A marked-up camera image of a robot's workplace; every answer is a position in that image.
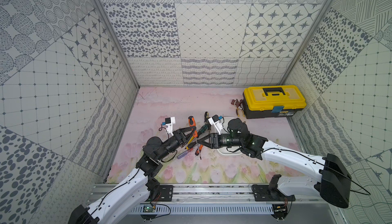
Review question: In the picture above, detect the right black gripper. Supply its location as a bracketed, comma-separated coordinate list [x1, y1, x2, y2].
[197, 133, 243, 150]

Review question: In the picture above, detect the green black screwdriver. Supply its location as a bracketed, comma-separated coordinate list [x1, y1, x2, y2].
[197, 124, 210, 137]

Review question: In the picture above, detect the purple handled screwdriver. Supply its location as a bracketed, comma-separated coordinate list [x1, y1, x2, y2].
[177, 149, 192, 159]

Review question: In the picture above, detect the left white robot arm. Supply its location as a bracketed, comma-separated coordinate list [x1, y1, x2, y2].
[68, 126, 197, 224]

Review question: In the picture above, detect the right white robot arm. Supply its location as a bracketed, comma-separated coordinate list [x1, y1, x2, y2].
[199, 133, 352, 209]

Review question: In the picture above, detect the black yellow stubby screwdriver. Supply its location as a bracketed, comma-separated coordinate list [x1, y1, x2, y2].
[186, 140, 197, 150]

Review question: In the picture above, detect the white rectangular storage tray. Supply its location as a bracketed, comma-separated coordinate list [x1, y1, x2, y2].
[217, 116, 242, 157]

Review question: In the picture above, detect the yellow black toolbox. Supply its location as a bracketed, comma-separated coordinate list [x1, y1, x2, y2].
[243, 85, 306, 119]

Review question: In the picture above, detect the green circuit board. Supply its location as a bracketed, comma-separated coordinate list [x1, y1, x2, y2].
[142, 205, 156, 215]

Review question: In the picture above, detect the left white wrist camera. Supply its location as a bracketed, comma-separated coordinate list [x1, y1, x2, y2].
[162, 117, 176, 136]

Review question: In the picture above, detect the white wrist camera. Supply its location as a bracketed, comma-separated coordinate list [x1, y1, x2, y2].
[208, 115, 224, 135]
[162, 117, 176, 136]

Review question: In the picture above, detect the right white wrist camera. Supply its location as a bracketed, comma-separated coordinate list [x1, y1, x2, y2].
[208, 115, 224, 135]

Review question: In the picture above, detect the brown clamp with wires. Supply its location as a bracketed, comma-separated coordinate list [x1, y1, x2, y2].
[231, 99, 245, 117]

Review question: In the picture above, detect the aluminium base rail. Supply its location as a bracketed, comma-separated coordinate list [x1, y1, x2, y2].
[82, 183, 337, 217]

